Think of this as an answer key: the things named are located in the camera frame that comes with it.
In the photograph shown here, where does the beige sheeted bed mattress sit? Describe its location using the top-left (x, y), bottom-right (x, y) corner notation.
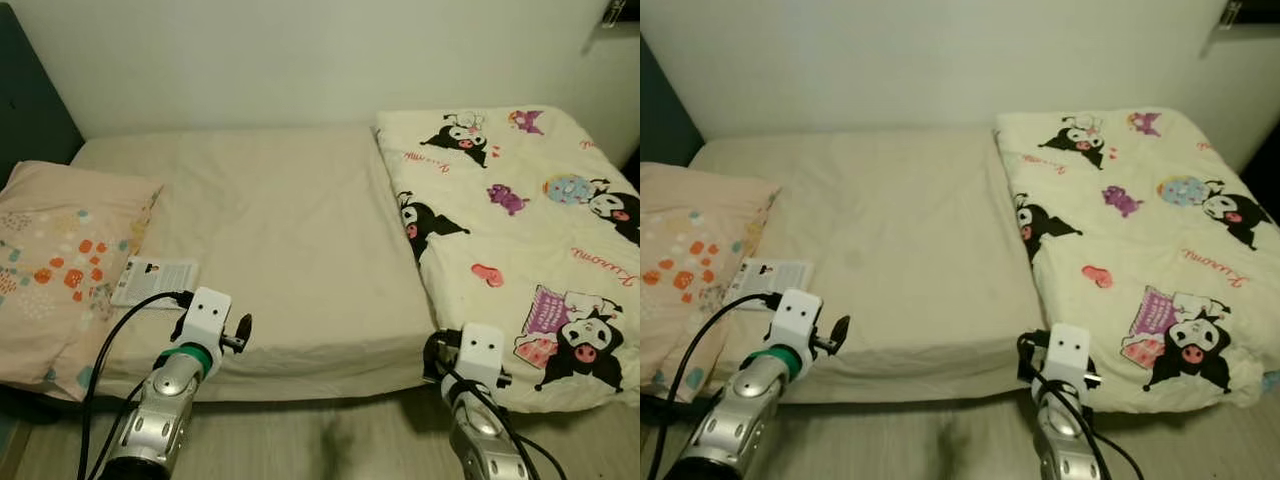
top-left (60, 125), bottom-right (641, 406)
top-left (685, 125), bottom-right (1280, 406)

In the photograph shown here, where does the cream cartoon print quilt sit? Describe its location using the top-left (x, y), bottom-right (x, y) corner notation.
top-left (375, 105), bottom-right (641, 414)
top-left (995, 105), bottom-right (1276, 414)

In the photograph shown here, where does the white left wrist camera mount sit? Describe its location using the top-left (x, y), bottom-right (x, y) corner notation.
top-left (172, 287), bottom-right (233, 353)
top-left (768, 289), bottom-right (824, 353)

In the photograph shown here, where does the dark teal headboard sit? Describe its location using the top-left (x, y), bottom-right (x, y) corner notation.
top-left (0, 5), bottom-right (86, 186)
top-left (640, 35), bottom-right (706, 171)

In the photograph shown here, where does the pink patterned pillow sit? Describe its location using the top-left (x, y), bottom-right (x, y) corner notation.
top-left (0, 160), bottom-right (166, 401)
top-left (640, 162), bottom-right (783, 401)

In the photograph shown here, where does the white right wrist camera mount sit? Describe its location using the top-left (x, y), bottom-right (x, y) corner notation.
top-left (452, 323), bottom-right (504, 393)
top-left (1040, 323), bottom-right (1093, 391)

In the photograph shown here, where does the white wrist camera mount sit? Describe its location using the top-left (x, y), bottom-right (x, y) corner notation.
top-left (1040, 323), bottom-right (1093, 391)
top-left (452, 323), bottom-right (504, 393)
top-left (172, 287), bottom-right (233, 353)
top-left (768, 289), bottom-right (824, 353)

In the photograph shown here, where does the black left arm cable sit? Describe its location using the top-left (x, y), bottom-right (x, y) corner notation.
top-left (648, 292), bottom-right (783, 480)
top-left (75, 290), bottom-right (193, 480)

